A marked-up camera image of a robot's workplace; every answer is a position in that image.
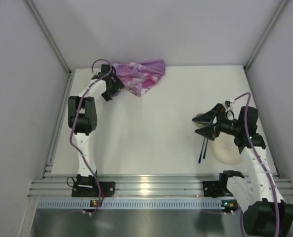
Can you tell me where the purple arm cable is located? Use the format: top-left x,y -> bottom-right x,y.
231,92 -> 285,237
69,58 -> 117,215

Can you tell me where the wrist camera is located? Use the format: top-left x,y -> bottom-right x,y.
223,99 -> 235,110
91,72 -> 106,80

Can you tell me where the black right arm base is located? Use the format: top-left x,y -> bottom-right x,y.
202,181 -> 224,198

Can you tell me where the white round plate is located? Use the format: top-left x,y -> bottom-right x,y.
211,133 -> 242,165

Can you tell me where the blue metallic spoon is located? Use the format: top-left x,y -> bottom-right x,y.
202,138 -> 209,159

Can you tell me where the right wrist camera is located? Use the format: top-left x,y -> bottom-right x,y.
223,99 -> 235,110

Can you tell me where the slotted grey cable duct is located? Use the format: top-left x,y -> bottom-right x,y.
38,199 -> 238,212

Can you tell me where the aluminium mounting rail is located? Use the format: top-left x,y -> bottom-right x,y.
27,174 -> 293,198

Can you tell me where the blue metallic fork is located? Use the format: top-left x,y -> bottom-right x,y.
198,138 -> 205,163

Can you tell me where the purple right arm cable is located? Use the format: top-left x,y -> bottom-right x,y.
231,92 -> 285,237

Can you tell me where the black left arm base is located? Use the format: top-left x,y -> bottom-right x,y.
71,181 -> 116,198

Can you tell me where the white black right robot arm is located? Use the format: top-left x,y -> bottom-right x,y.
192,101 -> 293,237

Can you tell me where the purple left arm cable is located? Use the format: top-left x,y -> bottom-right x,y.
69,58 -> 117,215

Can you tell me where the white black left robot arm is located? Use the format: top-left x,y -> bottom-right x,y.
68,64 -> 125,178

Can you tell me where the purple princess cloth placemat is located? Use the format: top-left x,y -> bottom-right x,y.
111,59 -> 166,97

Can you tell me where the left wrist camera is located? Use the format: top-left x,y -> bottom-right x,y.
91,72 -> 106,80

